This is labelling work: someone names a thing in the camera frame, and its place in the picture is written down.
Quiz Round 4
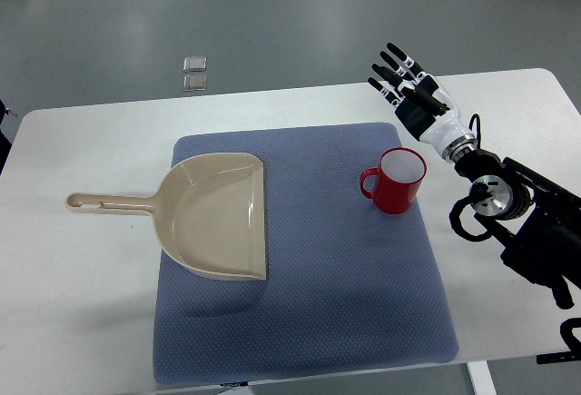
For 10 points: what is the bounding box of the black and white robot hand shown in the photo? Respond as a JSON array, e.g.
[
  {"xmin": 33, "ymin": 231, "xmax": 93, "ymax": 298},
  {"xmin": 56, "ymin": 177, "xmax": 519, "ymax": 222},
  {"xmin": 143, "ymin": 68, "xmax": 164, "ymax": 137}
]
[{"xmin": 368, "ymin": 43, "xmax": 478, "ymax": 163}]

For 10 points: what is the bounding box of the red cup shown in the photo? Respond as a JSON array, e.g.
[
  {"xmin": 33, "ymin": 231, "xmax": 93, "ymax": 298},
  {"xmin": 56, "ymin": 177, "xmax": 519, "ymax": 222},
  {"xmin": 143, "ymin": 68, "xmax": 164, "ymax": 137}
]
[{"xmin": 359, "ymin": 147, "xmax": 427, "ymax": 214}]

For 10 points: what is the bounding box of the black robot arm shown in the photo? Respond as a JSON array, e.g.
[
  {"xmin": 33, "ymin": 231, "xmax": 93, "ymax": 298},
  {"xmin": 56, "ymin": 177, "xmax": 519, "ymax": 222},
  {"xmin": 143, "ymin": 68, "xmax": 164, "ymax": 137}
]
[{"xmin": 449, "ymin": 114, "xmax": 580, "ymax": 310}]

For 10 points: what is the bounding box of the beige plastic dustpan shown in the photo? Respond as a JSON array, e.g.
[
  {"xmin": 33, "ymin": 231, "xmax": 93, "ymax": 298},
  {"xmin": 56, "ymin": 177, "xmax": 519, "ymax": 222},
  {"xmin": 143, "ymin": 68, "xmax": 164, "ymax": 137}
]
[{"xmin": 65, "ymin": 153, "xmax": 268, "ymax": 281}]

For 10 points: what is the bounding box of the upper metal floor plate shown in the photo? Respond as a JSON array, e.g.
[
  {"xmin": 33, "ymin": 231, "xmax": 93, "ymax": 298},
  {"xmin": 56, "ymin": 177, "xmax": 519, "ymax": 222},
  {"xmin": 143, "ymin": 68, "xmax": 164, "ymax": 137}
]
[{"xmin": 182, "ymin": 55, "xmax": 207, "ymax": 73}]

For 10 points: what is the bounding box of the white table leg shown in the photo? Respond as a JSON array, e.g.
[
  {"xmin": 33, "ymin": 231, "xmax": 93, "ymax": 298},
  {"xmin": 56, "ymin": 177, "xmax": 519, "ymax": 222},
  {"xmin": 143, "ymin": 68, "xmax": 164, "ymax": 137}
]
[{"xmin": 467, "ymin": 360, "xmax": 497, "ymax": 395}]

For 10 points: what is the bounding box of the black table control panel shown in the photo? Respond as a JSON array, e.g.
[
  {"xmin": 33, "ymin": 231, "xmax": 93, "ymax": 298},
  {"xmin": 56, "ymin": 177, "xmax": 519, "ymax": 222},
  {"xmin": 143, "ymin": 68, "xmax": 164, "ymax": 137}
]
[{"xmin": 536, "ymin": 351, "xmax": 580, "ymax": 365}]

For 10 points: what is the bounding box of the dark object at left edge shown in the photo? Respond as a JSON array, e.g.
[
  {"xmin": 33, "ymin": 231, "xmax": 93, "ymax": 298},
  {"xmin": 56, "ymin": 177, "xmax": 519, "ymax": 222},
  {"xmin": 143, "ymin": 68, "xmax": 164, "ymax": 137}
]
[{"xmin": 0, "ymin": 98, "xmax": 17, "ymax": 173}]

